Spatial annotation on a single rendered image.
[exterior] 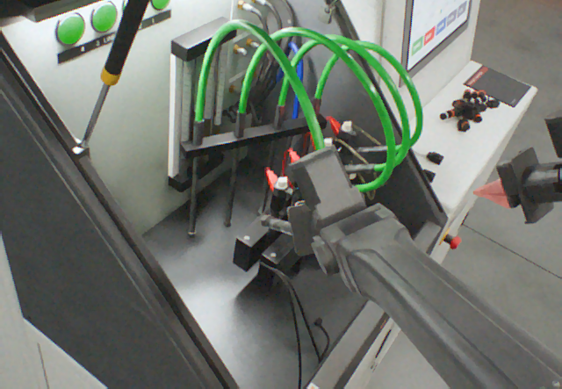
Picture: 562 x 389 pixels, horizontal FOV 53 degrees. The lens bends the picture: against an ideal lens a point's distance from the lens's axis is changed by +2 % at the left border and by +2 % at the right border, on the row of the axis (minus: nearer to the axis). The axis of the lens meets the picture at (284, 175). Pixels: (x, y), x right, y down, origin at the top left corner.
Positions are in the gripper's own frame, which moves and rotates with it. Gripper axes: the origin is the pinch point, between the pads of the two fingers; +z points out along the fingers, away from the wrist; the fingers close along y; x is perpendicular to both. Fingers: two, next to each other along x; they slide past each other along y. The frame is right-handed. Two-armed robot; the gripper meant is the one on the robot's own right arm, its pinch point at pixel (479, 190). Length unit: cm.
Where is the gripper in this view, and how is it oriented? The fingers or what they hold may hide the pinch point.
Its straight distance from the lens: 96.5
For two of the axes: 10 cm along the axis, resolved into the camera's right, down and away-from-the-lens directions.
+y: -3.6, -9.3, -1.0
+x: -7.4, 3.5, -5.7
